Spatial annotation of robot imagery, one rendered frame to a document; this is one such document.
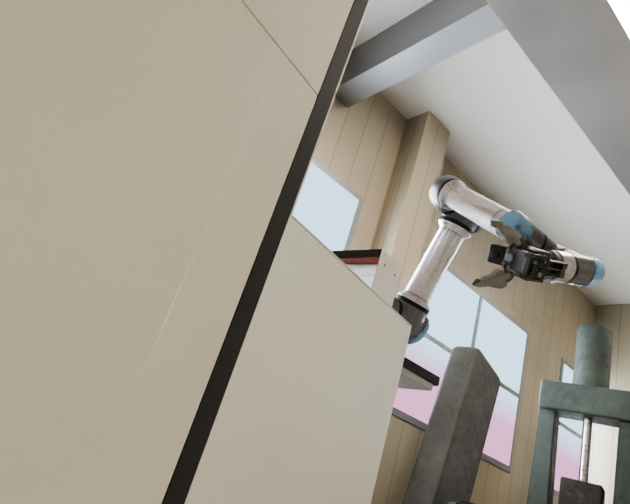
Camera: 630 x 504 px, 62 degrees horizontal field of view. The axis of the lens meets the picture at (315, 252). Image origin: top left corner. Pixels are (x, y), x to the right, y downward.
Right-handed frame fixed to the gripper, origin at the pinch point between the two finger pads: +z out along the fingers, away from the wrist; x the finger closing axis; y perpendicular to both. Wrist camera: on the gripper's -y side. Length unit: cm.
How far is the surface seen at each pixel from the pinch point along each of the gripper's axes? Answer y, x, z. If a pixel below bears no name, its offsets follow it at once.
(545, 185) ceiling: -272, -33, -294
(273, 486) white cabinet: 29, 36, 51
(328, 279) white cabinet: 13.5, 7.1, 42.1
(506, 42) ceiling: -214, -115, -163
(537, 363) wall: -278, 142, -361
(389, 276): -5.6, 9.6, 17.7
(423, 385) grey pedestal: -20.0, 42.9, -11.7
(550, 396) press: -212, 144, -309
